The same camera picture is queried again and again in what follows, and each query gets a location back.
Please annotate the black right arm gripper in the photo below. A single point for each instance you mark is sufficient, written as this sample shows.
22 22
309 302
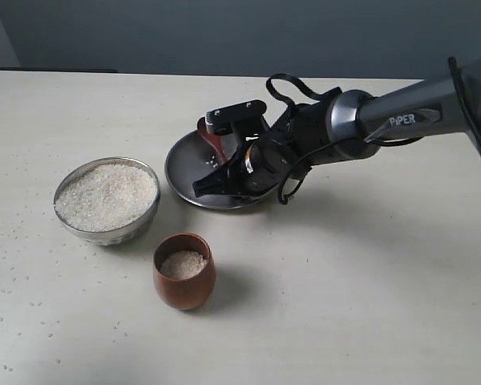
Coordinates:
282 152

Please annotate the dark red wooden spoon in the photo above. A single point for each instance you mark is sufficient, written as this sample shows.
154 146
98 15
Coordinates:
212 140

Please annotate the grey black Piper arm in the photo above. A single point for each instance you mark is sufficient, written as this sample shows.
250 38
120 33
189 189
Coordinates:
335 126

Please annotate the brown wooden cup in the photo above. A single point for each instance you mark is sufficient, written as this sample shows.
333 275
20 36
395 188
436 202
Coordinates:
184 273

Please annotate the steel bowl of rice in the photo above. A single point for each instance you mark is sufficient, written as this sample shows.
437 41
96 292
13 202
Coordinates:
108 201

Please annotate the round steel plate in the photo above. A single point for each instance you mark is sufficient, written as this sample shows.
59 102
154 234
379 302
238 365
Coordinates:
192 158

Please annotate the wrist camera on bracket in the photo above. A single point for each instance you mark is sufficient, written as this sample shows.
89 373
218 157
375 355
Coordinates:
245 121

